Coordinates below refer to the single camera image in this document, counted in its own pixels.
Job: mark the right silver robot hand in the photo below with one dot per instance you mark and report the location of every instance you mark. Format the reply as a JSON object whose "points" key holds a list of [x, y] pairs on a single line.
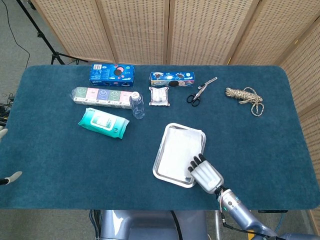
{"points": [[206, 175]]}

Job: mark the grey robot torso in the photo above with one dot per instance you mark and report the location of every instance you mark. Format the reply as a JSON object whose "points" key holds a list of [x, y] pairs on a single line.
{"points": [[150, 225]]}

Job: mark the long light blue cookie box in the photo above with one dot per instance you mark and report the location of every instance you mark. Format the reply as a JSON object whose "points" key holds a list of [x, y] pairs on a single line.
{"points": [[162, 80]]}

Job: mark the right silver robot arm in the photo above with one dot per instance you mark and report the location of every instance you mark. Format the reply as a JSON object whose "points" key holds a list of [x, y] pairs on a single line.
{"points": [[237, 207]]}

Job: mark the green wet wipes pack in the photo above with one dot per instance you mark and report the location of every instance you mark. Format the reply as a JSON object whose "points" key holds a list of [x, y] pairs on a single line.
{"points": [[100, 122]]}

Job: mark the dark blue cookie box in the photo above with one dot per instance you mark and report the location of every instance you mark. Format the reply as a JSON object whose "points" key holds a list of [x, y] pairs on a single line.
{"points": [[105, 75]]}

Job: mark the stainless steel tray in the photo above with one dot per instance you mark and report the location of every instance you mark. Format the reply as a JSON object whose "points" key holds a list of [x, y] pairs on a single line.
{"points": [[172, 180]]}

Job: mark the blue table cloth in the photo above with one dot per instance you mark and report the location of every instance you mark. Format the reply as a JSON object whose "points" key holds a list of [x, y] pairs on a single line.
{"points": [[75, 162]]}

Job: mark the multicolour tissue pack row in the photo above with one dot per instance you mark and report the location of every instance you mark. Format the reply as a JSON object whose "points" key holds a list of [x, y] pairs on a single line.
{"points": [[100, 96]]}

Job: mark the clear plastic water bottle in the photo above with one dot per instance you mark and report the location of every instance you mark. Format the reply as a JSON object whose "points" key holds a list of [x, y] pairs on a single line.
{"points": [[137, 107]]}

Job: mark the white red snack packet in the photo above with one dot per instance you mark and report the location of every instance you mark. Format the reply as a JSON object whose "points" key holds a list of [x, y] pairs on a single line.
{"points": [[160, 96]]}

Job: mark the white paper sheet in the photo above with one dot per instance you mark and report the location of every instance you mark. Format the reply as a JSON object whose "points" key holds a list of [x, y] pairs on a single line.
{"points": [[177, 150]]}

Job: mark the black tripod stand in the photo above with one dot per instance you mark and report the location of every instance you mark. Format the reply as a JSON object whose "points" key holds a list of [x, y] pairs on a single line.
{"points": [[56, 56]]}

